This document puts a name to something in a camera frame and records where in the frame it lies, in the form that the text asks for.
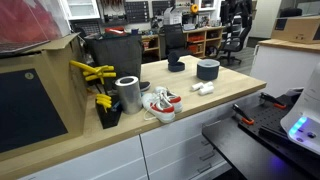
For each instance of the white cylinder roll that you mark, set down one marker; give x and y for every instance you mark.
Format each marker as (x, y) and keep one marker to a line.
(208, 84)
(197, 86)
(206, 90)

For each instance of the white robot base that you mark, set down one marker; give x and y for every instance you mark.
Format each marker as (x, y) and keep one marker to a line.
(302, 122)

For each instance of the blue and white round container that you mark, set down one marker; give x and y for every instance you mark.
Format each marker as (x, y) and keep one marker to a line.
(207, 69)

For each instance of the left white red sneaker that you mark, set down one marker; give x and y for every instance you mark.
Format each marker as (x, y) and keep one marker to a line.
(159, 107)

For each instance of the white red sneaker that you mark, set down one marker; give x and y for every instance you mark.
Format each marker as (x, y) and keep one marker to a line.
(171, 97)
(159, 107)

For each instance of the right white red sneaker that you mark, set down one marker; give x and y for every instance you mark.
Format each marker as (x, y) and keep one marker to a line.
(171, 97)

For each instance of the silver metal cylinder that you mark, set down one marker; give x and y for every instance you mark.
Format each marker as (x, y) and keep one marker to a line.
(129, 93)

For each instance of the dark grey fabric bin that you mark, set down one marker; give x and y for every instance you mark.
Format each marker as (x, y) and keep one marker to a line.
(124, 53)

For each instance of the black tool holder block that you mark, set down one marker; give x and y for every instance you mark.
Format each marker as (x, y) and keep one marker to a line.
(109, 109)

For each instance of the wooden shelf unit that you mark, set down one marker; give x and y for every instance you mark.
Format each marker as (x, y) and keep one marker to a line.
(201, 42)

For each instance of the black orange clamp left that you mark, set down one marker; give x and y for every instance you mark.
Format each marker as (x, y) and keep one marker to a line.
(245, 118)

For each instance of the black orange clamp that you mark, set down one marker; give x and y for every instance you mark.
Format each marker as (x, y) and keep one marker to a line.
(273, 100)
(245, 118)

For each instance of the black orange clamp right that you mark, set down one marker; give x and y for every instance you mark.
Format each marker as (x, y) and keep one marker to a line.
(273, 100)

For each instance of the black office chair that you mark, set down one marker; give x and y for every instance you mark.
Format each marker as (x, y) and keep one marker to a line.
(236, 17)

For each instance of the large cardboard box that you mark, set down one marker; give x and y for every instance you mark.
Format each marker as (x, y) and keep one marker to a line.
(42, 97)

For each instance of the cardboard box on counter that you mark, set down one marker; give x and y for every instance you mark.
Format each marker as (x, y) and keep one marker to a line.
(300, 29)

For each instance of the yellow handled clamps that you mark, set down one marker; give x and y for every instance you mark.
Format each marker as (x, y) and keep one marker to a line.
(93, 73)

